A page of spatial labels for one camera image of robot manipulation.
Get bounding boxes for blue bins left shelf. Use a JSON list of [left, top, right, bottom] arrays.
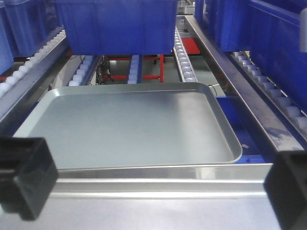
[[0, 0, 63, 73]]

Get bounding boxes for blue bins right shelf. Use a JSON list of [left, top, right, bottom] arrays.
[[195, 0, 307, 111]]

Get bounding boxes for left steel divider rail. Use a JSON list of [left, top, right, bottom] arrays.
[[0, 38, 70, 136]]

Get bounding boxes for large grey flat tray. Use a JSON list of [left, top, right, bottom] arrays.
[[14, 82, 242, 169]]

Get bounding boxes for white roller track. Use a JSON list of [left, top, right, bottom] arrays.
[[173, 27, 198, 82], [127, 55, 140, 84], [68, 55, 101, 86]]

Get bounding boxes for right white roller track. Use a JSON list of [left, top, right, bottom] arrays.
[[173, 27, 198, 82]]

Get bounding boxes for centre white roller track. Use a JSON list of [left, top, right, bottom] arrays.
[[127, 55, 140, 84]]

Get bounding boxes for steel divider rail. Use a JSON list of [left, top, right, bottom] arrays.
[[0, 38, 70, 136], [185, 15, 307, 152]]

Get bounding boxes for ribbed silver metal tray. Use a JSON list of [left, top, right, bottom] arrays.
[[0, 164, 280, 230]]

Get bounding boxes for blue bins shelf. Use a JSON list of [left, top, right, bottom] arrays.
[[195, 0, 307, 111], [0, 0, 63, 73]]

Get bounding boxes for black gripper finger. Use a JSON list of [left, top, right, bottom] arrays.
[[0, 136, 59, 221], [264, 150, 307, 230]]

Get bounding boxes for large blue bin centre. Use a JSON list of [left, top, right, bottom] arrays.
[[55, 0, 177, 56]]

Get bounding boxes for right steel divider rail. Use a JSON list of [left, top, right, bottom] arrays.
[[185, 15, 307, 152]]

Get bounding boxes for far left roller track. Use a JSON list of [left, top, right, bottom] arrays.
[[0, 29, 66, 98]]

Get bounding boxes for left white roller track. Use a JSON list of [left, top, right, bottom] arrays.
[[68, 55, 101, 86]]

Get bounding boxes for blue bin lower right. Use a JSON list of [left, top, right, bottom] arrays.
[[216, 96, 265, 164]]

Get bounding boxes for far right roller track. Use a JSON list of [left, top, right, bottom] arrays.
[[229, 51, 307, 141]]

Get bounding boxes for red metal cart frame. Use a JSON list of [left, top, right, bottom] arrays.
[[100, 37, 201, 83]]

